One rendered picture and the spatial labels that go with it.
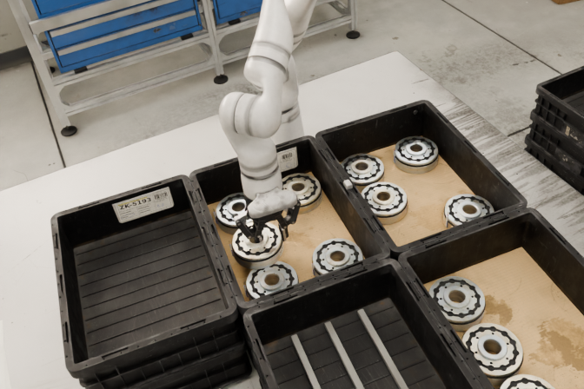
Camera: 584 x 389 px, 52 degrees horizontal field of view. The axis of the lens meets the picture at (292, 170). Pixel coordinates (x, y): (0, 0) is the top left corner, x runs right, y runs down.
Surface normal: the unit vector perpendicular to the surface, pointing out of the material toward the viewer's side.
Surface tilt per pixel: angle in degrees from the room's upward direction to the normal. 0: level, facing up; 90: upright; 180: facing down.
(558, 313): 0
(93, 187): 0
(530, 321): 0
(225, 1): 90
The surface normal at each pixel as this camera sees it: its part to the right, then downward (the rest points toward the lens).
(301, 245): -0.09, -0.73
